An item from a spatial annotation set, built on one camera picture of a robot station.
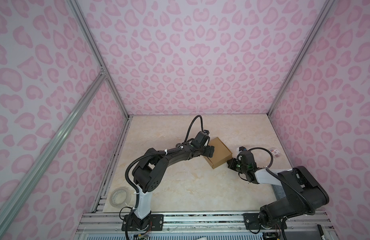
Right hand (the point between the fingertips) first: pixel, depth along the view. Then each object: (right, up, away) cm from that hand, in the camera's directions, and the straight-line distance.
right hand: (227, 160), depth 93 cm
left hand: (-11, +6, 0) cm, 13 cm away
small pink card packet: (+31, +5, +3) cm, 32 cm away
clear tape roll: (-61, -18, -11) cm, 65 cm away
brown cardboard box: (-4, +4, 0) cm, 5 cm away
